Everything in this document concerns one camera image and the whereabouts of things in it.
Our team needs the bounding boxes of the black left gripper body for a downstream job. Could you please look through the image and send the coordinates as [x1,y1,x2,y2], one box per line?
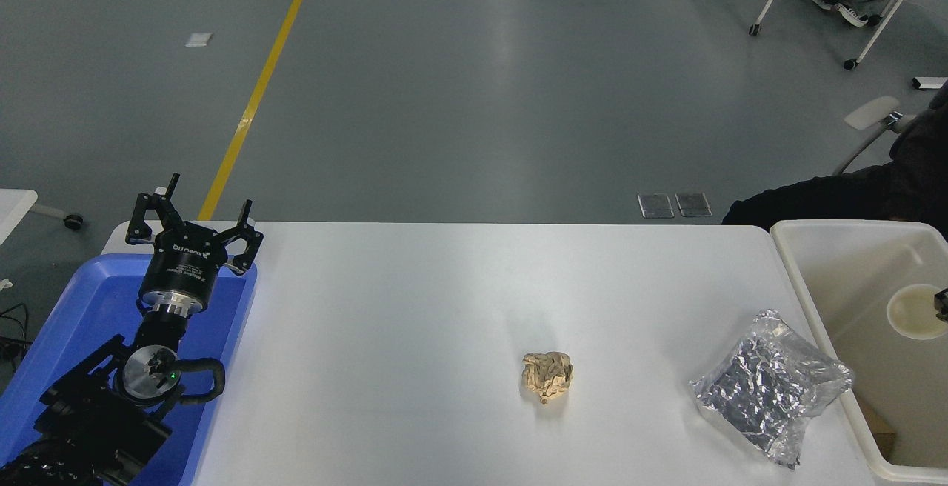
[139,221,228,303]

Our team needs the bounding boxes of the white paper cup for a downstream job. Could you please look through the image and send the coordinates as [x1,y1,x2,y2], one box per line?
[887,283,948,341]

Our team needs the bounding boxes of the large pale plastic bin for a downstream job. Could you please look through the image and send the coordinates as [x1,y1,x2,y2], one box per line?
[770,219,948,484]

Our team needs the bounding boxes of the blue plastic tray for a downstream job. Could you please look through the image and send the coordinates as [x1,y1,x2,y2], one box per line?
[0,253,258,486]

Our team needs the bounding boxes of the white rolling table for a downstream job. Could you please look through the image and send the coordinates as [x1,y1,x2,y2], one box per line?
[0,189,84,246]

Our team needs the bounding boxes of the crumpled silver foil tray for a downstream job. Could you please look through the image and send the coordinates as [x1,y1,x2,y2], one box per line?
[689,310,855,470]

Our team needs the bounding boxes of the metal floor plate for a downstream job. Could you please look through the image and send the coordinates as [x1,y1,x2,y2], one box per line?
[675,192,712,217]
[637,193,675,219]

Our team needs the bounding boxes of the crumpled tan paper ball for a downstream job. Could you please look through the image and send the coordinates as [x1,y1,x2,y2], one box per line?
[521,351,575,404]

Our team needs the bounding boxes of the black cables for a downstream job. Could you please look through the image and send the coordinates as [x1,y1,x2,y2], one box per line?
[0,303,30,368]

